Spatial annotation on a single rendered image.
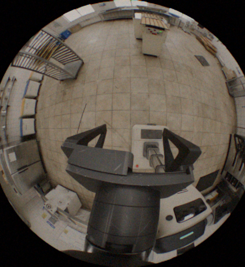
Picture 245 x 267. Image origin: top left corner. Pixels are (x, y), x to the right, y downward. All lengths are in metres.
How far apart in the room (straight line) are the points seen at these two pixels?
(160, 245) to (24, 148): 3.06
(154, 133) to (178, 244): 1.20
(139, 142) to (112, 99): 0.82
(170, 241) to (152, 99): 1.60
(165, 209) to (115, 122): 1.36
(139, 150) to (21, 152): 3.02
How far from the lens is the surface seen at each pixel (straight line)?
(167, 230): 0.32
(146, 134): 1.18
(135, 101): 1.46
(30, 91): 3.45
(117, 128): 1.45
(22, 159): 3.03
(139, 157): 1.26
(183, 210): 0.35
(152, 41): 1.69
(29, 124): 3.31
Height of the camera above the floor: 1.42
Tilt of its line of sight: 80 degrees down
